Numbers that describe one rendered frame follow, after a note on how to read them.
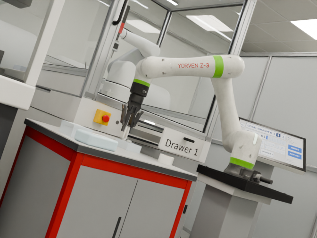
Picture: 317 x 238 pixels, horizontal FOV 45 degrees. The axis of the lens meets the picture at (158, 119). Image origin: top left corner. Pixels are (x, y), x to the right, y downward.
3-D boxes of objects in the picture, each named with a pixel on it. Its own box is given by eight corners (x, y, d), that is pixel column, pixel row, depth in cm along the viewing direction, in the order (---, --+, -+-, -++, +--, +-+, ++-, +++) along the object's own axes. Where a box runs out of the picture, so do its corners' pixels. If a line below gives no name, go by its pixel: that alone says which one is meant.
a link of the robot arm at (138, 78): (156, 64, 209) (137, 56, 206) (162, 62, 197) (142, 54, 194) (148, 89, 209) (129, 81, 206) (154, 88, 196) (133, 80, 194)
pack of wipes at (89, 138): (101, 146, 158) (104, 135, 158) (116, 152, 152) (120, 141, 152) (72, 139, 147) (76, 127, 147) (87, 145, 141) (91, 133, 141)
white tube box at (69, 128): (88, 141, 159) (93, 130, 160) (70, 136, 154) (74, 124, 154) (76, 136, 170) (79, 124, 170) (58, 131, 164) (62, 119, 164)
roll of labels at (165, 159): (174, 166, 182) (176, 158, 182) (166, 165, 176) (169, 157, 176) (162, 162, 186) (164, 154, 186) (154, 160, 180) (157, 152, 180)
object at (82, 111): (204, 163, 262) (211, 142, 263) (72, 123, 199) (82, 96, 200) (129, 135, 337) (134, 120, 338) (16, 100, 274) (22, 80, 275)
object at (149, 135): (195, 156, 211) (198, 145, 212) (161, 145, 196) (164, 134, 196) (152, 141, 243) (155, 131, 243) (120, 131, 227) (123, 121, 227)
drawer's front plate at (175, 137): (198, 160, 211) (204, 141, 211) (159, 148, 193) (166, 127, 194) (196, 159, 212) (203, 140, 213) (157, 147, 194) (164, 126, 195)
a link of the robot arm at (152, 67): (206, 78, 204) (206, 56, 203) (215, 76, 192) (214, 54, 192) (139, 79, 194) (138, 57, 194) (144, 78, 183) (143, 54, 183)
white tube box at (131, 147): (139, 153, 195) (141, 146, 195) (126, 149, 190) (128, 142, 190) (126, 148, 205) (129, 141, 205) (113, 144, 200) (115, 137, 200)
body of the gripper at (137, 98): (135, 93, 196) (129, 110, 196) (147, 98, 201) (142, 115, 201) (127, 91, 202) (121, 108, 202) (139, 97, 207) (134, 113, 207)
